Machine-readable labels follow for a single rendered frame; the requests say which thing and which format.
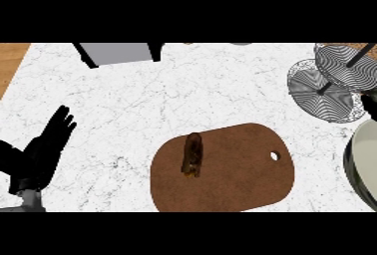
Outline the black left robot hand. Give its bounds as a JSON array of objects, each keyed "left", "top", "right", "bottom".
[{"left": 0, "top": 105, "right": 80, "bottom": 196}]

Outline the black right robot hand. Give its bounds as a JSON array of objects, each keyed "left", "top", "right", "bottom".
[{"left": 361, "top": 93, "right": 377, "bottom": 123}]

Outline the tiered wire basket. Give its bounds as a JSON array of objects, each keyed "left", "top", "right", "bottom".
[{"left": 285, "top": 42, "right": 377, "bottom": 125}]

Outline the dark brown eggplant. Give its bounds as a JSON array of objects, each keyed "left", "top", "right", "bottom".
[{"left": 181, "top": 131, "right": 204, "bottom": 179}]

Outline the brown wooden cutting board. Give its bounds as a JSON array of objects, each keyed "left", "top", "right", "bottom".
[{"left": 149, "top": 122, "right": 297, "bottom": 213}]

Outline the grey and black appliance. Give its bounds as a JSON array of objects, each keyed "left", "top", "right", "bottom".
[{"left": 71, "top": 42, "right": 167, "bottom": 70}]

